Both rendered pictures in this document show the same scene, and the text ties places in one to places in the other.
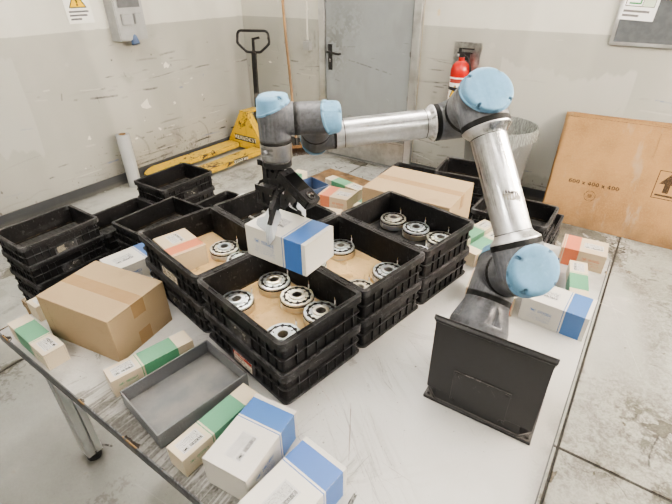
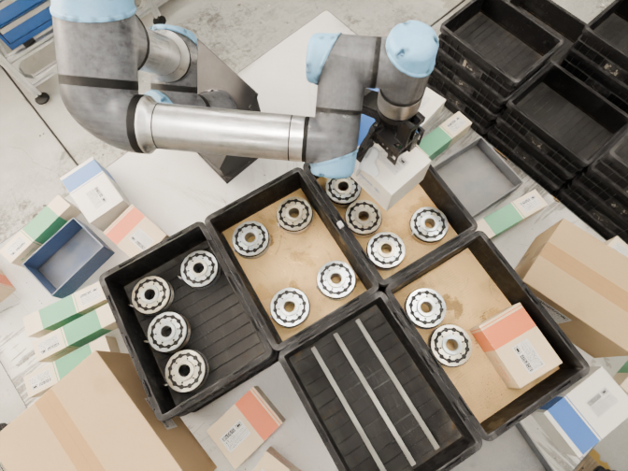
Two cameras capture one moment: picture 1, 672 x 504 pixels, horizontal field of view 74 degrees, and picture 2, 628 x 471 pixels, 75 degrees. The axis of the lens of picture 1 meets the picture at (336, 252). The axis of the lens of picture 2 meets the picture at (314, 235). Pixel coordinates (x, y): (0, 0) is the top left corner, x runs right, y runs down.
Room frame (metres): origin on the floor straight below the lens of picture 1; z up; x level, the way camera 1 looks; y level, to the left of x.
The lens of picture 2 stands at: (1.51, 0.13, 1.93)
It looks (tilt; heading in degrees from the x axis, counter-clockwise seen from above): 71 degrees down; 201
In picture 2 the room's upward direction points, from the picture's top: 8 degrees counter-clockwise
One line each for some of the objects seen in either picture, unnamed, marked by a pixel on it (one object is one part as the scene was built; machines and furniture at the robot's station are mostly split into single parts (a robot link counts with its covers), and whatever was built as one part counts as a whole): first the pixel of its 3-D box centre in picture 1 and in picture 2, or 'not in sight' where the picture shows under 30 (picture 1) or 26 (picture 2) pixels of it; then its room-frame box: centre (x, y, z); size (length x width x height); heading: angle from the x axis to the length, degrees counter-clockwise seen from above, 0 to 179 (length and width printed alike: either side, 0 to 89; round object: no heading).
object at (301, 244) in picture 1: (289, 240); (377, 157); (1.02, 0.12, 1.09); 0.20 x 0.12 x 0.09; 55
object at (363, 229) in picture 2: (297, 296); (363, 216); (1.08, 0.12, 0.86); 0.10 x 0.10 x 0.01
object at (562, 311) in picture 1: (556, 309); (98, 194); (1.15, -0.73, 0.75); 0.20 x 0.12 x 0.09; 53
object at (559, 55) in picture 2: not in sight; (529, 41); (-0.26, 0.73, 0.26); 0.40 x 0.30 x 0.23; 55
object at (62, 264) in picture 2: not in sight; (69, 258); (1.37, -0.74, 0.74); 0.20 x 0.15 x 0.07; 153
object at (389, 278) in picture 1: (349, 250); (289, 253); (1.24, -0.05, 0.92); 0.40 x 0.30 x 0.02; 45
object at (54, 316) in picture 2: not in sight; (70, 309); (1.51, -0.67, 0.73); 0.24 x 0.06 x 0.06; 131
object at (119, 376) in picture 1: (151, 361); (505, 219); (0.94, 0.54, 0.73); 0.24 x 0.06 x 0.06; 132
